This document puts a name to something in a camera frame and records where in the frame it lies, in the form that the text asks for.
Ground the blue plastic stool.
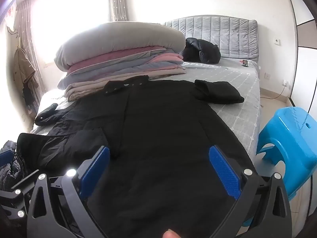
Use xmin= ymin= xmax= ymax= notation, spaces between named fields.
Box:
xmin=256 ymin=107 xmax=317 ymax=200

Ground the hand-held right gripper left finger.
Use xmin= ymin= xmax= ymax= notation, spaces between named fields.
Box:
xmin=26 ymin=146 xmax=111 ymax=238

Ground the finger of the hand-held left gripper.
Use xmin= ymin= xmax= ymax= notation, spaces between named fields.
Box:
xmin=0 ymin=187 xmax=31 ymax=219
xmin=0 ymin=150 xmax=16 ymax=167

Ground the bright window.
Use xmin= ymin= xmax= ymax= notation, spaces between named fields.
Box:
xmin=32 ymin=0 xmax=112 ymax=66

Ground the grey padded headboard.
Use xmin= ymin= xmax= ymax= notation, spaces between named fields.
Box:
xmin=162 ymin=15 xmax=258 ymax=62

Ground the blue-grey folded quilt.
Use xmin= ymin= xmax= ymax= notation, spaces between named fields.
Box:
xmin=57 ymin=58 xmax=185 ymax=90

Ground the large black coat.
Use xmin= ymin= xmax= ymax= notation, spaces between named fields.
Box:
xmin=16 ymin=75 xmax=258 ymax=238

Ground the pink folded quilt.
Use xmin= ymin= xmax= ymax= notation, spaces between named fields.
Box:
xmin=67 ymin=45 xmax=184 ymax=74

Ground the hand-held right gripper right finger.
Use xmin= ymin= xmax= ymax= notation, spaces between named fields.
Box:
xmin=209 ymin=145 xmax=293 ymax=238

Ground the thin power cable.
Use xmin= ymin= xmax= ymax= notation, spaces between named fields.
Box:
xmin=262 ymin=84 xmax=288 ymax=100

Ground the grey puffer jacket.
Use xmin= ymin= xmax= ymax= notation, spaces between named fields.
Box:
xmin=0 ymin=140 xmax=32 ymax=191

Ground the white and brown wardrobe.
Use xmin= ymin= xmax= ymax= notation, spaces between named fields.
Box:
xmin=284 ymin=0 xmax=317 ymax=116

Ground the black puffer jacket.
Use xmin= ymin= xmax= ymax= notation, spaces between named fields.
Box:
xmin=182 ymin=38 xmax=221 ymax=64

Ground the person's right hand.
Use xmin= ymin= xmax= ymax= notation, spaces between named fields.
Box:
xmin=162 ymin=229 xmax=182 ymax=238

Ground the bed with grey checked sheet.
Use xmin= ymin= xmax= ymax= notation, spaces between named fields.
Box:
xmin=31 ymin=56 xmax=262 ymax=171

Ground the brown hanging coat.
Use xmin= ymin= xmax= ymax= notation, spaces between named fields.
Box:
xmin=12 ymin=47 xmax=40 ymax=105

